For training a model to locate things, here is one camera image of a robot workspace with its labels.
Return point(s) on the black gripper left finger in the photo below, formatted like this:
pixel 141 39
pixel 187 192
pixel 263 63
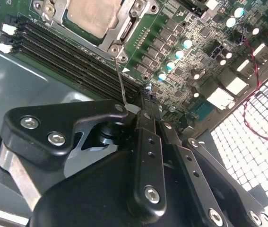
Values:
pixel 41 125

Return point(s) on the silver green CPU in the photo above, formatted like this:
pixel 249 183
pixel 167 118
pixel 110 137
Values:
pixel 93 14

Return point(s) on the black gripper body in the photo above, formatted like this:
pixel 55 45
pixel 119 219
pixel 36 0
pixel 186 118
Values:
pixel 89 201

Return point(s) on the metal socket cover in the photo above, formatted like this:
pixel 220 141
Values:
pixel 127 10

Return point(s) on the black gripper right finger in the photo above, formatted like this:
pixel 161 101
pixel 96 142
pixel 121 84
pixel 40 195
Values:
pixel 190 165

